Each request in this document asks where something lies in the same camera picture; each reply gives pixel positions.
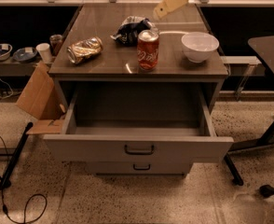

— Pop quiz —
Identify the open top drawer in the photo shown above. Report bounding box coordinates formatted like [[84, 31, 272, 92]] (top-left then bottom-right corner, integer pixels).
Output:
[[45, 82, 233, 164]]

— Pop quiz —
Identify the black stand leg right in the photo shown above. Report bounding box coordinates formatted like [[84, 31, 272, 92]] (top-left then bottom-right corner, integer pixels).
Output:
[[224, 119, 274, 186]]

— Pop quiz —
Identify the white paper cup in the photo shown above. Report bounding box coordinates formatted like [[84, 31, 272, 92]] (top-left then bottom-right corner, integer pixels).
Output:
[[36, 43, 52, 63]]

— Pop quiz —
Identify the grey drawer cabinet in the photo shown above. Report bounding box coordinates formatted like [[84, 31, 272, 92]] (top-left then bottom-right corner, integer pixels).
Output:
[[45, 3, 233, 175]]

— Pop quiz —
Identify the lower drawer front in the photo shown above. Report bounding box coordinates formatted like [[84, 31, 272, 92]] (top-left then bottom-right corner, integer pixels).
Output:
[[86, 161, 192, 175]]

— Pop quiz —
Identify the red soda can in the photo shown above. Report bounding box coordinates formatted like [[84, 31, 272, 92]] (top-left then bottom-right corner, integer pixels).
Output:
[[137, 30, 159, 71]]

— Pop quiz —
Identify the black caster foot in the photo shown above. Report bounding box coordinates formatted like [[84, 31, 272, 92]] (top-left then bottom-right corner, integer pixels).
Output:
[[259, 185, 274, 198]]

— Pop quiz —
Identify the cardboard box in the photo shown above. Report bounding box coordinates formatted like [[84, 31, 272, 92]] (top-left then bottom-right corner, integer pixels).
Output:
[[16, 62, 65, 134]]

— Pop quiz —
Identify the black cable on floor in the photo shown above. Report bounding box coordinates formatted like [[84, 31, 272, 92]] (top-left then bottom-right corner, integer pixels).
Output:
[[0, 117, 48, 224]]

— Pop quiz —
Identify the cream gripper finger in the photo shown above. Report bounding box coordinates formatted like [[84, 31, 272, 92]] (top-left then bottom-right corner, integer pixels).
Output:
[[153, 0, 188, 20]]

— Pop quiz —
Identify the crushed gold can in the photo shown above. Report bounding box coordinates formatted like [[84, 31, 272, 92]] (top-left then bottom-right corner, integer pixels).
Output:
[[67, 36, 103, 64]]

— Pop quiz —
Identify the brown glass jar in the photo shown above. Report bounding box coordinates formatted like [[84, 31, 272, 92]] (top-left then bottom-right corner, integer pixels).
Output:
[[49, 35, 63, 56]]

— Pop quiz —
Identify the blue bowl with card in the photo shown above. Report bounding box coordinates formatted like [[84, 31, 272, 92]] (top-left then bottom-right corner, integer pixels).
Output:
[[13, 47, 37, 63]]

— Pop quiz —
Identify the white bowl with card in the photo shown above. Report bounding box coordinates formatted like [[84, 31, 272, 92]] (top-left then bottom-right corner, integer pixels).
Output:
[[0, 43, 12, 62]]

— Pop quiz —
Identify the black floor bar left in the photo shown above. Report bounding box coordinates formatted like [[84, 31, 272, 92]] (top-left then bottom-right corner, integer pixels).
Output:
[[0, 122, 34, 190]]

